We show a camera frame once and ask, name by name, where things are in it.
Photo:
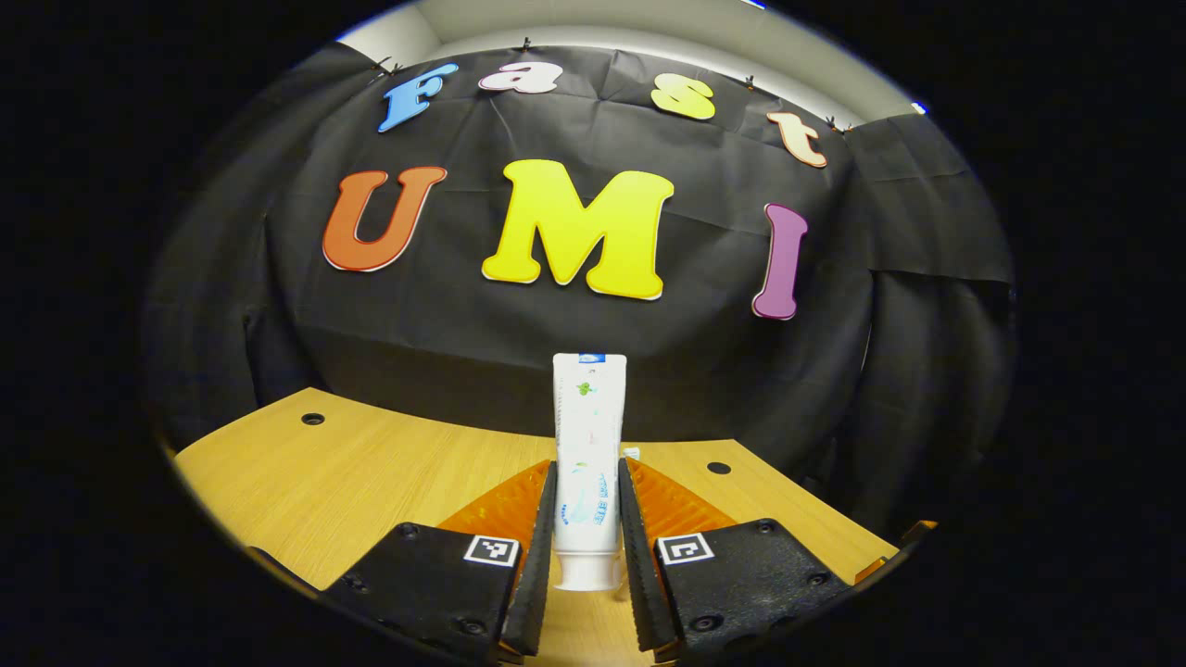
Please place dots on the wooden desktop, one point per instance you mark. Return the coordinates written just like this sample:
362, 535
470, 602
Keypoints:
371, 482

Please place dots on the black backdrop cloth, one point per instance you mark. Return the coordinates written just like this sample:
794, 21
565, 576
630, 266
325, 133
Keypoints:
463, 324

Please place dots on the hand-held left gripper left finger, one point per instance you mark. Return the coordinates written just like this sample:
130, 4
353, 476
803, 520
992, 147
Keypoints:
539, 574

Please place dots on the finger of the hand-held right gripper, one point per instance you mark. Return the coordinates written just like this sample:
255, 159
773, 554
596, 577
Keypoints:
915, 531

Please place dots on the white toothpaste tube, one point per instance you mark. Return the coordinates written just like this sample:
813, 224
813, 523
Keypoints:
589, 445

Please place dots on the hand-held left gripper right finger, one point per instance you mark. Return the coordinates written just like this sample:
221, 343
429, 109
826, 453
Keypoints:
635, 574

